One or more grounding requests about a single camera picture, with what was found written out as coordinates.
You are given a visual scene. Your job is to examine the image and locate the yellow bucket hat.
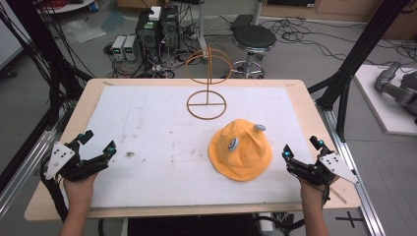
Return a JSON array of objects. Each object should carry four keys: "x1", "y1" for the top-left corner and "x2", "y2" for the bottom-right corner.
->
[{"x1": 208, "y1": 118, "x2": 273, "y2": 182}]

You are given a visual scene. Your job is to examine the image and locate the grey metal stand pole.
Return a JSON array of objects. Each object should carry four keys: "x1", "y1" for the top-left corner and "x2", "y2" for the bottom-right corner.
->
[{"x1": 196, "y1": 0, "x2": 209, "y2": 63}]

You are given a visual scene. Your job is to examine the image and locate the person's left hand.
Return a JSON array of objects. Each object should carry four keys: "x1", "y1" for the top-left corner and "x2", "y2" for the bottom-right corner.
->
[{"x1": 62, "y1": 172, "x2": 99, "y2": 212}]

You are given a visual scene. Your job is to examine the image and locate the grey bench power supply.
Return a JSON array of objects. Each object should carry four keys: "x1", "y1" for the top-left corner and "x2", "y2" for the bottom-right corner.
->
[
  {"x1": 123, "y1": 34, "x2": 138, "y2": 62},
  {"x1": 111, "y1": 34, "x2": 127, "y2": 62}
]

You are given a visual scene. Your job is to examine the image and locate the white power strip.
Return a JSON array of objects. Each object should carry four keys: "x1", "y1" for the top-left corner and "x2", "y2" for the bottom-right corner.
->
[{"x1": 257, "y1": 211, "x2": 275, "y2": 236}]

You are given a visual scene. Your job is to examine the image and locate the white platform board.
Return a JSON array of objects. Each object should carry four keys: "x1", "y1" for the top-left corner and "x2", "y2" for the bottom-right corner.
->
[{"x1": 353, "y1": 64, "x2": 417, "y2": 137}]

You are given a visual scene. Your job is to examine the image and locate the tangle of cables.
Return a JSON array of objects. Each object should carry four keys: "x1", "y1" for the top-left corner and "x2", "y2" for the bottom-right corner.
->
[{"x1": 102, "y1": 38, "x2": 201, "y2": 80}]

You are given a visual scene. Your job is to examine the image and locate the wooden table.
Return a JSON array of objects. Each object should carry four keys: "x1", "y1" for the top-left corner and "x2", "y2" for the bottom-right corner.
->
[{"x1": 24, "y1": 78, "x2": 362, "y2": 222}]

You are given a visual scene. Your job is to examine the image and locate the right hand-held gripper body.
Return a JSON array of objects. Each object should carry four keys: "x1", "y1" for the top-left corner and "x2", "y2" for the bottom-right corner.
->
[{"x1": 286, "y1": 151, "x2": 361, "y2": 187}]

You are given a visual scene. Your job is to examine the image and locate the aluminium rail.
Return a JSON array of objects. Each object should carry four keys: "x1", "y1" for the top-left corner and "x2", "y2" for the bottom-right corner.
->
[
  {"x1": 0, "y1": 129, "x2": 57, "y2": 220},
  {"x1": 315, "y1": 99, "x2": 387, "y2": 236}
]

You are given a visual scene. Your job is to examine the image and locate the black round stool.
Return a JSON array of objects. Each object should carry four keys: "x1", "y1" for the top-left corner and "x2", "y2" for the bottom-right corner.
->
[{"x1": 229, "y1": 25, "x2": 277, "y2": 80}]

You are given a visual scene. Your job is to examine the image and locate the white table mat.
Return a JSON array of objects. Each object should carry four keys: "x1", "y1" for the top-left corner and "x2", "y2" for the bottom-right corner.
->
[{"x1": 67, "y1": 85, "x2": 314, "y2": 208}]

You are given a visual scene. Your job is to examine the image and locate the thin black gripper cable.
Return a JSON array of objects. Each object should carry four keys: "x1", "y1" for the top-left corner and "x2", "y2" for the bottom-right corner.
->
[{"x1": 322, "y1": 183, "x2": 331, "y2": 207}]

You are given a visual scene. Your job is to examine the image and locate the white round table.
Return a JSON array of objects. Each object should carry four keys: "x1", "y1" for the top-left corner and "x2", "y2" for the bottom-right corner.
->
[{"x1": 35, "y1": 0, "x2": 101, "y2": 15}]

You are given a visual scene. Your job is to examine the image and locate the black floor cables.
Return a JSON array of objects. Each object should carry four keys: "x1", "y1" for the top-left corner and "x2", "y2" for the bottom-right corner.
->
[{"x1": 215, "y1": 14, "x2": 417, "y2": 67}]

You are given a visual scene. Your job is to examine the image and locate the person's right hand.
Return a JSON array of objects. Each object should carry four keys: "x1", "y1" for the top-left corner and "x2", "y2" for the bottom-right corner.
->
[{"x1": 298, "y1": 178, "x2": 330, "y2": 212}]

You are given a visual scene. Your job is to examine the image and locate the clear plastic sheet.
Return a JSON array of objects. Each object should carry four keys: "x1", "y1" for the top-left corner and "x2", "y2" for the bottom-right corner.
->
[{"x1": 62, "y1": 11, "x2": 127, "y2": 44}]

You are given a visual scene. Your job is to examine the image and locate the black sleeved gripper cable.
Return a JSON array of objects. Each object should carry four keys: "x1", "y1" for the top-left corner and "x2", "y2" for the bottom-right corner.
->
[{"x1": 39, "y1": 163, "x2": 71, "y2": 222}]

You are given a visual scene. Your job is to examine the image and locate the wooden hat stand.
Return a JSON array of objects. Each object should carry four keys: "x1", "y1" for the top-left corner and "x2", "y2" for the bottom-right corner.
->
[{"x1": 184, "y1": 44, "x2": 233, "y2": 121}]

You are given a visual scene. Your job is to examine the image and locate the white box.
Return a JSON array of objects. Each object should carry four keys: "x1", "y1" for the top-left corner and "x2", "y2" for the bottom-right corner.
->
[{"x1": 148, "y1": 6, "x2": 162, "y2": 22}]

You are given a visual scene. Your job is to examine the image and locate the black computer tower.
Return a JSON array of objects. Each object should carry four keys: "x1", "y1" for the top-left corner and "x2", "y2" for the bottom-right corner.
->
[
  {"x1": 135, "y1": 9, "x2": 161, "y2": 65},
  {"x1": 159, "y1": 5, "x2": 181, "y2": 53}
]

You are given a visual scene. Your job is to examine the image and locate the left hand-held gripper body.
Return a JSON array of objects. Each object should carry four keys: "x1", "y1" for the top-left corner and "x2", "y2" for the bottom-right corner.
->
[{"x1": 44, "y1": 140, "x2": 110, "y2": 182}]

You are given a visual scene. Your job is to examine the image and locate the black metal frame post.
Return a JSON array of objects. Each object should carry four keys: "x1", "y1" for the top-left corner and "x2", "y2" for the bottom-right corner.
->
[
  {"x1": 0, "y1": 0, "x2": 94, "y2": 195},
  {"x1": 307, "y1": 0, "x2": 411, "y2": 143}
]

